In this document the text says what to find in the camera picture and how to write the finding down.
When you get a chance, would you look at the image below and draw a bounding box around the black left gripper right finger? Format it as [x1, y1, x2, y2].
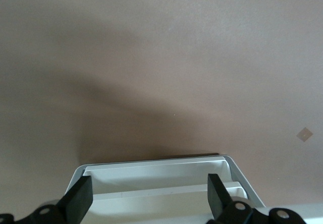
[207, 174, 254, 224]

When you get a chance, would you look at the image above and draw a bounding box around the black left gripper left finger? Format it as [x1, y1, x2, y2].
[15, 175, 94, 224]

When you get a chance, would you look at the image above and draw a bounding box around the white plastic drawer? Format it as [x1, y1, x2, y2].
[64, 154, 266, 224]

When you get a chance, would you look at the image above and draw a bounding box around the brown tape patch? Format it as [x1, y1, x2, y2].
[296, 127, 314, 143]

